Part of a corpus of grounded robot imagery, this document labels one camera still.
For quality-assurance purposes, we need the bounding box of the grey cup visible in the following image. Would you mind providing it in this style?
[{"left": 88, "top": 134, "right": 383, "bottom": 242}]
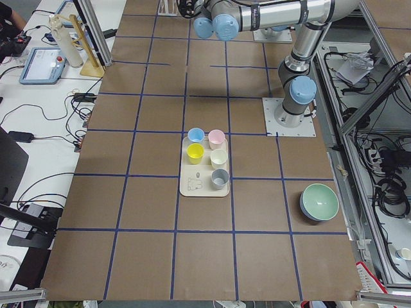
[{"left": 211, "top": 169, "right": 229, "bottom": 190}]

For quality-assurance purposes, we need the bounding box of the light blue cup rear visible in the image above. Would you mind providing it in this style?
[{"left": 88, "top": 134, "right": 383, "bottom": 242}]
[{"left": 188, "top": 128, "right": 205, "bottom": 143}]

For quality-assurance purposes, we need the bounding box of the wooden mug tree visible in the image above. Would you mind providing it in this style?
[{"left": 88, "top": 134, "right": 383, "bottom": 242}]
[{"left": 57, "top": 14, "right": 105, "bottom": 78}]

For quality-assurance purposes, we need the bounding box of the white wire cup rack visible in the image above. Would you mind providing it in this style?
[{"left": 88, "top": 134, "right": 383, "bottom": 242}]
[{"left": 157, "top": 0, "right": 178, "bottom": 16}]

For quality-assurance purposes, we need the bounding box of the blue teach pendant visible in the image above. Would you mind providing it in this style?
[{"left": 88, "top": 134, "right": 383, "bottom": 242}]
[{"left": 19, "top": 47, "right": 66, "bottom": 85}]

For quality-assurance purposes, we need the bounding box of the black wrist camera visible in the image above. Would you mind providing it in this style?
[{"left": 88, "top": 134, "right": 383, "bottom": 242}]
[{"left": 176, "top": 0, "right": 196, "bottom": 19}]

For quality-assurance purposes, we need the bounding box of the white cylindrical bottle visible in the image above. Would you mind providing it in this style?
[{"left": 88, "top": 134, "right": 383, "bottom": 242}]
[{"left": 49, "top": 14, "right": 83, "bottom": 68}]

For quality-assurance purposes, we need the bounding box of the pink cup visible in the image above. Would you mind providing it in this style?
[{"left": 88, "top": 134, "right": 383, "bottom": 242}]
[{"left": 208, "top": 129, "right": 225, "bottom": 150}]

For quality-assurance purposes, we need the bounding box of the aluminium frame post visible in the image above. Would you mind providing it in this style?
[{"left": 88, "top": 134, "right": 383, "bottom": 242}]
[{"left": 73, "top": 0, "right": 112, "bottom": 67}]

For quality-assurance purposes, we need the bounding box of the yellow cup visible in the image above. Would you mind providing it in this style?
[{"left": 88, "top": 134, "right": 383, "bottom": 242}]
[{"left": 187, "top": 143, "right": 204, "bottom": 164}]

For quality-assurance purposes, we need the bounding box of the green and blue bowl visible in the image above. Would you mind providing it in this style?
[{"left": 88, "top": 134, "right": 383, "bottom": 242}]
[{"left": 299, "top": 183, "right": 340, "bottom": 221}]

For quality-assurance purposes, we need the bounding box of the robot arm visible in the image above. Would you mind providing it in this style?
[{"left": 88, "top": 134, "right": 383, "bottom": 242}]
[{"left": 185, "top": 0, "right": 359, "bottom": 128}]

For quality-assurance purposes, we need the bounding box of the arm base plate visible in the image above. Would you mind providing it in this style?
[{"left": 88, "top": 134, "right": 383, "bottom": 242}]
[
  {"left": 253, "top": 26, "right": 292, "bottom": 44},
  {"left": 263, "top": 98, "right": 316, "bottom": 137}
]

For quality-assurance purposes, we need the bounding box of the beige plastic tray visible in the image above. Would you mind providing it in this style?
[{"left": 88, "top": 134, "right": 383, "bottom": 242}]
[{"left": 179, "top": 137, "right": 230, "bottom": 197}]

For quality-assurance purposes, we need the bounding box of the cream white cup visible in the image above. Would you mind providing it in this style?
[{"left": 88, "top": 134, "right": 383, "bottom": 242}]
[{"left": 210, "top": 149, "right": 228, "bottom": 169}]

